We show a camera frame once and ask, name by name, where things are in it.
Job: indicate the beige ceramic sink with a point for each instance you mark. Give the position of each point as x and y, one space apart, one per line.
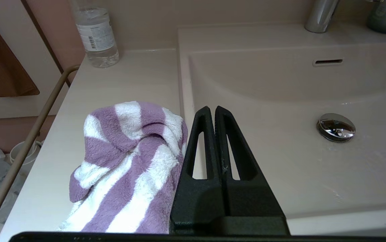
280 87

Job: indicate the chrome drain stopper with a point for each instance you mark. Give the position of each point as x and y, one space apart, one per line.
336 127

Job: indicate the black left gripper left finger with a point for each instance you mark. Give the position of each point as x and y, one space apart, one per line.
196 201

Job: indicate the purple white striped towel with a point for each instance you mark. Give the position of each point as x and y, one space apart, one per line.
125 174

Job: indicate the white cup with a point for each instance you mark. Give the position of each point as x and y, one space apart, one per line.
28 158

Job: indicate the chrome faucet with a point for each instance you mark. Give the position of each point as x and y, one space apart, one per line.
319 16

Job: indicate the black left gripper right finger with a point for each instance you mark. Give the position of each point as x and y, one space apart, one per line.
250 198

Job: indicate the slim clear water bottle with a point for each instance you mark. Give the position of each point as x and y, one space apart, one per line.
97 37

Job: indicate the bronze towel rail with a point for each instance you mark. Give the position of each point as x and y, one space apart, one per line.
28 148

